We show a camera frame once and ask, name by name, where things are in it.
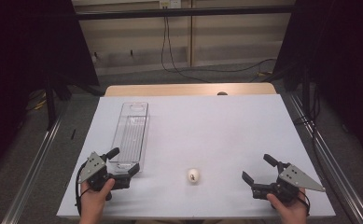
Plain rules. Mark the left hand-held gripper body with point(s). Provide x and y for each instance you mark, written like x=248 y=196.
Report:
x=92 y=166

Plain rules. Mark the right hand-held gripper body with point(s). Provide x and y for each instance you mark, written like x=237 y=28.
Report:
x=297 y=179

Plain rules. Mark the clear plastic egg container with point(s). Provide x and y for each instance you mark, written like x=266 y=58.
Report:
x=132 y=133

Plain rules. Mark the white egg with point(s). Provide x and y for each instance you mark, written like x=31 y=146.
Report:
x=193 y=175

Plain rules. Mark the person's right hand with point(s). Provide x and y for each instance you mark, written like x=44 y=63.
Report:
x=289 y=211

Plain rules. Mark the person's left hand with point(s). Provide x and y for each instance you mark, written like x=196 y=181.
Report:
x=93 y=199

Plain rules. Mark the small black floor object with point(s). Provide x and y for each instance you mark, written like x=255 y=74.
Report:
x=73 y=133

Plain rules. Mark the white table board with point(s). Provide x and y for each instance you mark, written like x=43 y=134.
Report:
x=207 y=133

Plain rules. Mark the black metal stand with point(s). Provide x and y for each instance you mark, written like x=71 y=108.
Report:
x=50 y=102

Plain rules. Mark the dark round table grommet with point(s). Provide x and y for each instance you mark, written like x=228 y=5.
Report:
x=222 y=93

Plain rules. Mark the wooden table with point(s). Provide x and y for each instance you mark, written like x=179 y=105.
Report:
x=170 y=89

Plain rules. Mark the black curtain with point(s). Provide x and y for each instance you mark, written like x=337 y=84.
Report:
x=341 y=62
x=20 y=62

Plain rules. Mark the black horizontal metal bar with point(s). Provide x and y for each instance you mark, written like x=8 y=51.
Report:
x=185 y=12

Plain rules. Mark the aluminium floor rail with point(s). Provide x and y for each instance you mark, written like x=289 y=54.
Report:
x=33 y=174
x=334 y=168

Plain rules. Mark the white wall socket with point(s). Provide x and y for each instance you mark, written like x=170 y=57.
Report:
x=170 y=3

